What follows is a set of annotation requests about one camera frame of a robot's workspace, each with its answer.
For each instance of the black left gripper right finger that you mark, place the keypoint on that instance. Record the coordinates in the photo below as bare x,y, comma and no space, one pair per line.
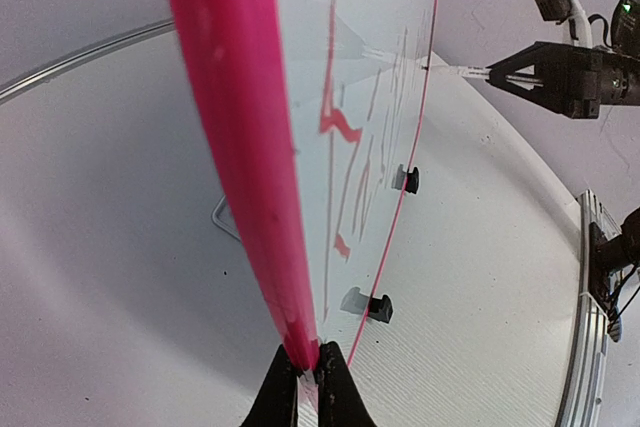
339,401

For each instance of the black left whiteboard stand foot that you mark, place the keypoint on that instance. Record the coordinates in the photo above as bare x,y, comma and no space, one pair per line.
380,309

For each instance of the black whiteboard stand foot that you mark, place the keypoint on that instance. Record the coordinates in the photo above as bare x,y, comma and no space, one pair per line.
412,181
380,309

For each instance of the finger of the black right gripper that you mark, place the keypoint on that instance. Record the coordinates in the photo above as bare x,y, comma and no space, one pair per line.
541,96
537,55

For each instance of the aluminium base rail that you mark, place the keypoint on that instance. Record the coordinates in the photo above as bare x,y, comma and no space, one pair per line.
581,399

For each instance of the black right whiteboard stand foot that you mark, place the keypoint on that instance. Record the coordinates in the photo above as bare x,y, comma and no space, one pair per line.
412,181

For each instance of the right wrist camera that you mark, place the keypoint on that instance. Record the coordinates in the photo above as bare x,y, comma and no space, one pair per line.
571,16

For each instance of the metal wire whiteboard stand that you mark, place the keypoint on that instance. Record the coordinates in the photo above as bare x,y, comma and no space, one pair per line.
222,218

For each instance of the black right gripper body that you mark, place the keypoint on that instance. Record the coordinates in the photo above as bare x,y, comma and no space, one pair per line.
612,78

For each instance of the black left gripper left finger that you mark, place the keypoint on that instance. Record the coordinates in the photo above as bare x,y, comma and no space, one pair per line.
276,404

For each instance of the whiteboard marker silver body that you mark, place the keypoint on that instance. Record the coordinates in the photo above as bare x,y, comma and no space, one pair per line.
484,74

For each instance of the pink framed whiteboard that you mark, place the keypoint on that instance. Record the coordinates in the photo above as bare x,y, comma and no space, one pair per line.
312,110

